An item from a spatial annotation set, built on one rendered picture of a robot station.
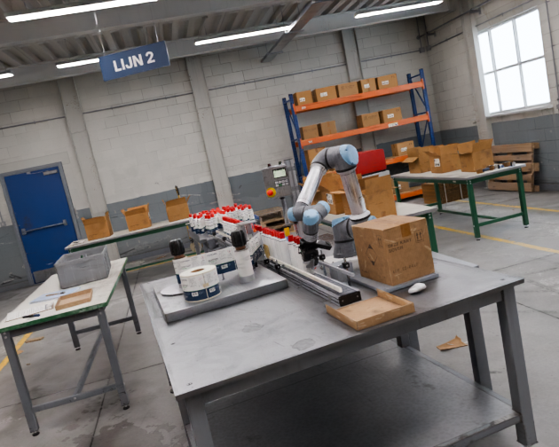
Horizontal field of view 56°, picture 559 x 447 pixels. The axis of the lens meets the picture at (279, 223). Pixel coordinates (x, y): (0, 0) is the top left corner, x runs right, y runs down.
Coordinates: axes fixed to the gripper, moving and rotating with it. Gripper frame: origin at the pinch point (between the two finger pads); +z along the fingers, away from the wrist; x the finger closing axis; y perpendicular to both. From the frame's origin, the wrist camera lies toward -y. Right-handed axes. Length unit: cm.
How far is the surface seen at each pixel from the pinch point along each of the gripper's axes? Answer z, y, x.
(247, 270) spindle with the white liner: 13.8, 28.4, -26.5
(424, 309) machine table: -27, -17, 69
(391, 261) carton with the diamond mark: -23.5, -23.1, 34.5
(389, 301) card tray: -18, -12, 52
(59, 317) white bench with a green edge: 76, 141, -98
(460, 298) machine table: -28, -33, 70
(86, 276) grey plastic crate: 113, 124, -181
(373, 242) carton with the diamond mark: -25.4, -20.8, 21.2
